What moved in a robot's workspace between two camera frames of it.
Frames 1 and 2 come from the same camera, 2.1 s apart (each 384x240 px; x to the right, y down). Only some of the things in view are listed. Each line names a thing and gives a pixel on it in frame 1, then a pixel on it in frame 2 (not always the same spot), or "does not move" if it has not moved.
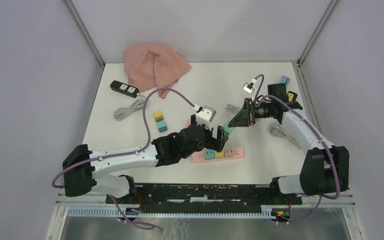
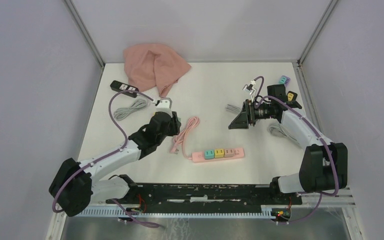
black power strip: [126, 89] does not move
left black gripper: [216, 144] -> [176, 124]
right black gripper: [242, 119] does not move
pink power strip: [238, 153] does not move
